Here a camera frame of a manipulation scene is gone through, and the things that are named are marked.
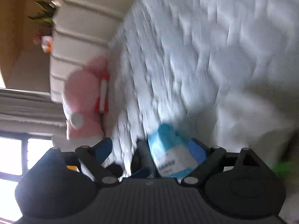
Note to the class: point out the light blue wipes packet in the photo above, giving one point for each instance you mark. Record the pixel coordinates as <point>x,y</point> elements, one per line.
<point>170,153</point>

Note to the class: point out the white quilted mattress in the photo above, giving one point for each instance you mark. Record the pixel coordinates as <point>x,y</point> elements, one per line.
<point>222,71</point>

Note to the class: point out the green potted plant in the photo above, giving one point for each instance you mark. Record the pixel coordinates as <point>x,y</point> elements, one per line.
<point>44,20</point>

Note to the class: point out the beige padded headboard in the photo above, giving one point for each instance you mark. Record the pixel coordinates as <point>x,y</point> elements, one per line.
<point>82,30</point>

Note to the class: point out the orange white small box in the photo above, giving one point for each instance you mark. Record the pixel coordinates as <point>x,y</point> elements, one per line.
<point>46,44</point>

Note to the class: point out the beige window curtain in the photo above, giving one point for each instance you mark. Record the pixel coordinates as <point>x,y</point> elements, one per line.
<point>30,112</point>

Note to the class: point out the pink plush toy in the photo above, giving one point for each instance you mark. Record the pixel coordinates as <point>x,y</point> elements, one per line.
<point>84,100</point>

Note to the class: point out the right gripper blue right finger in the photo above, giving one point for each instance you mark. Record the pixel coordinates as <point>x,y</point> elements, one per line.
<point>198,150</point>

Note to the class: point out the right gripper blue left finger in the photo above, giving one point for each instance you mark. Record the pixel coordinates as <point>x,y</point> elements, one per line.
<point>101,150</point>

